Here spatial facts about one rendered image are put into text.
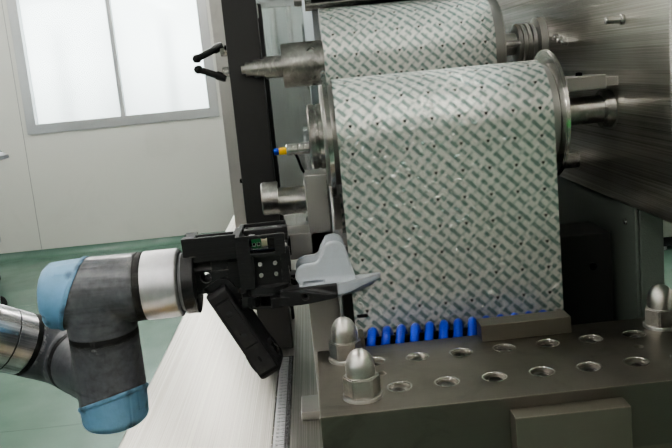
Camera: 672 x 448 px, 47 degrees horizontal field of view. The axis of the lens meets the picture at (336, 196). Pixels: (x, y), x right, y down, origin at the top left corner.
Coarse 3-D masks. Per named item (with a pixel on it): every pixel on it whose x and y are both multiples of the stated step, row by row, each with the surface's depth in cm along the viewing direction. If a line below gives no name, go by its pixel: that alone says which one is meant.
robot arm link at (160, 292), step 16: (144, 256) 83; (160, 256) 83; (176, 256) 83; (144, 272) 81; (160, 272) 81; (176, 272) 82; (144, 288) 81; (160, 288) 81; (176, 288) 81; (144, 304) 81; (160, 304) 82; (176, 304) 82
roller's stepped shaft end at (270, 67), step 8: (272, 56) 111; (280, 56) 111; (248, 64) 111; (256, 64) 111; (264, 64) 110; (272, 64) 111; (280, 64) 111; (248, 72) 111; (256, 72) 111; (264, 72) 111; (272, 72) 111; (280, 72) 111
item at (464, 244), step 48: (384, 192) 84; (432, 192) 84; (480, 192) 84; (528, 192) 85; (384, 240) 85; (432, 240) 85; (480, 240) 85; (528, 240) 85; (384, 288) 86; (432, 288) 86; (480, 288) 86; (528, 288) 86
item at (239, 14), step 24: (240, 0) 112; (240, 24) 113; (240, 48) 113; (264, 48) 128; (240, 72) 114; (240, 96) 115; (264, 96) 115; (240, 120) 115; (264, 120) 115; (240, 144) 116; (264, 144) 116; (240, 168) 116; (264, 168) 116; (264, 216) 118; (264, 312) 120; (288, 312) 120; (288, 336) 121
